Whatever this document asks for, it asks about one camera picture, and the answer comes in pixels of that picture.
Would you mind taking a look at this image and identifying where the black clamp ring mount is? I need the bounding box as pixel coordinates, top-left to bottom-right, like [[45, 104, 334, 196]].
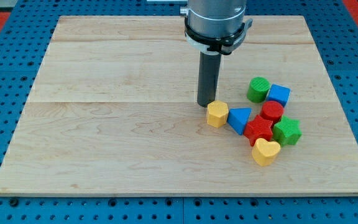
[[185, 18, 253, 55]]

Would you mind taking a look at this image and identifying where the yellow heart block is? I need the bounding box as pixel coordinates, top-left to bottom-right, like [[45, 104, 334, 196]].
[[251, 138, 281, 166]]

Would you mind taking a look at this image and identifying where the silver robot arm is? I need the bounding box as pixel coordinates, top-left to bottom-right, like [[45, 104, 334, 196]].
[[180, 0, 253, 107]]

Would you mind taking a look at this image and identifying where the red cylinder block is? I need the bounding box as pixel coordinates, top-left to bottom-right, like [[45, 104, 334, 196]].
[[259, 101, 285, 126]]

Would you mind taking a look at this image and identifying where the blue triangle block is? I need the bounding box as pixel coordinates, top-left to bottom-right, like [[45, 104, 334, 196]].
[[227, 108, 252, 135]]

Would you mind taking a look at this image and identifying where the wooden board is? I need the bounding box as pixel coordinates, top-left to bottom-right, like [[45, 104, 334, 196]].
[[0, 16, 358, 197]]

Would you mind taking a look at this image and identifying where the blue cube block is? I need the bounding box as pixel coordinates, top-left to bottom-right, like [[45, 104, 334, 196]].
[[266, 84, 291, 107]]

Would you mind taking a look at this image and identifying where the red star block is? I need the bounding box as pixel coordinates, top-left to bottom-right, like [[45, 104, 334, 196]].
[[243, 115, 273, 146]]

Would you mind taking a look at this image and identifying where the yellow hexagon block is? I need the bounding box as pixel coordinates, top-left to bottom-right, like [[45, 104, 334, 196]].
[[206, 100, 229, 128]]

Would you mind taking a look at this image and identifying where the green cylinder block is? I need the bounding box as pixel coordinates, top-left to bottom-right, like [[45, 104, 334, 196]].
[[246, 77, 270, 103]]

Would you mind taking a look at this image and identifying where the green star block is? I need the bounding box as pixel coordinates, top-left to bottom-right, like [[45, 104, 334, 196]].
[[272, 115, 302, 146]]

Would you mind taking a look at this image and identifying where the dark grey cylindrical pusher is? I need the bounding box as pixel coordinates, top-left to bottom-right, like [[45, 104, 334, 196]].
[[197, 52, 221, 107]]

